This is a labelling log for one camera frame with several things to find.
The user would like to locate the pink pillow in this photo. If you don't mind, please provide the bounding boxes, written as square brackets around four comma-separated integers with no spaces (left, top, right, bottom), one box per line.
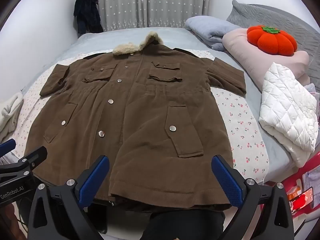
[222,27,311,91]

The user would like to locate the brown coat with fur collar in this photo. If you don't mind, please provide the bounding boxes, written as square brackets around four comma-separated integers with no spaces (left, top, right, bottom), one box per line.
[24,31,247,212]

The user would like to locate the bed with grey sheet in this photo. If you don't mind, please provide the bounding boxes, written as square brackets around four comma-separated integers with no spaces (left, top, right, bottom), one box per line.
[0,26,316,188]

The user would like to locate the person's black pants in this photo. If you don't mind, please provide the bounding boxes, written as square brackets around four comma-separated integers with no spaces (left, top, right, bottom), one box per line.
[144,209,225,240]

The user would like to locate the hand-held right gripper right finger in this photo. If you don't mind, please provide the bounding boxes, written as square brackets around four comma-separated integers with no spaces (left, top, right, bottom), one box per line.
[211,154,295,240]

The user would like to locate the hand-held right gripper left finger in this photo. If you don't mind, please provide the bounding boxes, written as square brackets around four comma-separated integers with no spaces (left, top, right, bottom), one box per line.
[27,154,110,240]

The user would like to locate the orange pumpkin cushion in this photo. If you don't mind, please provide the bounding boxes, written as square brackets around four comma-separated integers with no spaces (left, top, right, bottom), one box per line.
[247,25,298,57]

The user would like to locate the grey patterned curtain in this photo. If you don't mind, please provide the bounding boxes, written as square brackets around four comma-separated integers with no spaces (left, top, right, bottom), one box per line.
[94,0,212,33]

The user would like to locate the red bag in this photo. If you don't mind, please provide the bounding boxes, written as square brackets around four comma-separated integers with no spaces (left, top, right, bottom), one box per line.
[260,151,320,221]

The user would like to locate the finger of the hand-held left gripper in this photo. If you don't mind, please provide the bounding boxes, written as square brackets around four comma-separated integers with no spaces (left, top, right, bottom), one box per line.
[18,146,48,174]
[0,139,16,158]

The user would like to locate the white fluffy cloth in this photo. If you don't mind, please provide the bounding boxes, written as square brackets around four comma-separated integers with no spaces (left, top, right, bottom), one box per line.
[0,92,24,140]

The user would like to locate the dark hanging garment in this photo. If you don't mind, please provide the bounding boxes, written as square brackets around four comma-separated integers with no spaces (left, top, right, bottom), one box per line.
[73,0,104,35]

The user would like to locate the cherry print sheet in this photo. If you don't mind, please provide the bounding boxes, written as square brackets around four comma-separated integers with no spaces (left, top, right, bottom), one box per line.
[12,49,270,183]

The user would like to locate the white quilted blanket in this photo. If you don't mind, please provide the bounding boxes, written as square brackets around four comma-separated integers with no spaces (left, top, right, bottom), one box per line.
[258,62,319,168]

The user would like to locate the blue-grey folded blanket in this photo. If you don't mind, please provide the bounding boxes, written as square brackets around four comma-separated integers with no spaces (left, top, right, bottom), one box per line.
[185,16,244,52]

